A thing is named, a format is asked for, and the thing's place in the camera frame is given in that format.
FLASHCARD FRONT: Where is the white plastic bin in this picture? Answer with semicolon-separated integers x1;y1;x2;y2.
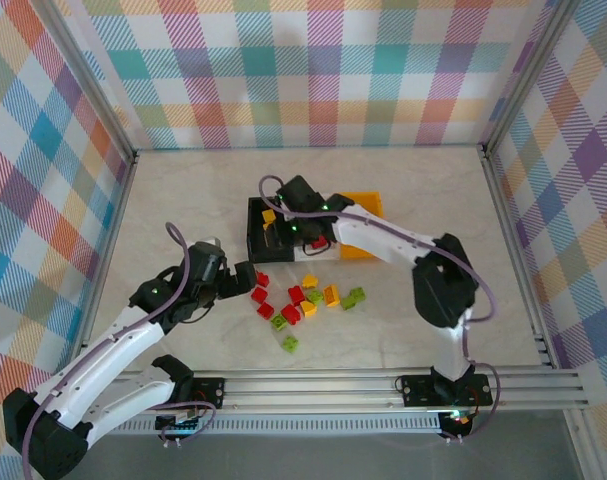
289;234;342;263

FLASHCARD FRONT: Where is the black plastic bin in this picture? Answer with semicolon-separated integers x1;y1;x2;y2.
246;195;297;265

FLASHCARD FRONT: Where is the orange plastic bin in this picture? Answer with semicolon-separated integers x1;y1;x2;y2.
338;191;386;262

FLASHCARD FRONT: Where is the aluminium base beam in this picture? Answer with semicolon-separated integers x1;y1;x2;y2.
36;372;592;417

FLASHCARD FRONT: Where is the green lit controller board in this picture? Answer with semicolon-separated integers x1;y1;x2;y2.
155;409;204;435

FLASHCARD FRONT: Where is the orange tagged controller board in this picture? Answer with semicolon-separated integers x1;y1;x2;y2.
440;409;473;427

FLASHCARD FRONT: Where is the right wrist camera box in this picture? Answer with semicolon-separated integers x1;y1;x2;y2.
275;174;326;214

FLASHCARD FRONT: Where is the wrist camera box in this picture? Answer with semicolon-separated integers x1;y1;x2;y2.
275;174;326;214
187;239;228;284

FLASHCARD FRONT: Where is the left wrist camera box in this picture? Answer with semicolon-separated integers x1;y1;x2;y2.
187;239;228;284

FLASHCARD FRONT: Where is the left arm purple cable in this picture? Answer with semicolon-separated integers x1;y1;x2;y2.
21;222;218;477

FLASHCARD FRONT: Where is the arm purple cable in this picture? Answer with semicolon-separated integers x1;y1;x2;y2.
21;222;218;477
259;174;504;445

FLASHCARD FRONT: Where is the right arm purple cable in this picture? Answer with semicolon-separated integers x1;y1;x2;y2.
259;174;504;445

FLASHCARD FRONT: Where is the aluminium side rail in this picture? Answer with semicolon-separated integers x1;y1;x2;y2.
479;143;559;370
75;149;140;361

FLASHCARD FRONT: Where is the long slotted cable duct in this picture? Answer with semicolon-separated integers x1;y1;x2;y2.
82;417;444;436

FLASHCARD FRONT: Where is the aluminium frame post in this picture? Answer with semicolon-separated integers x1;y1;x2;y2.
41;0;138;166
481;0;580;157

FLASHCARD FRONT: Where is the aluminium frame leg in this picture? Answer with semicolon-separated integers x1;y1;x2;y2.
564;409;602;480

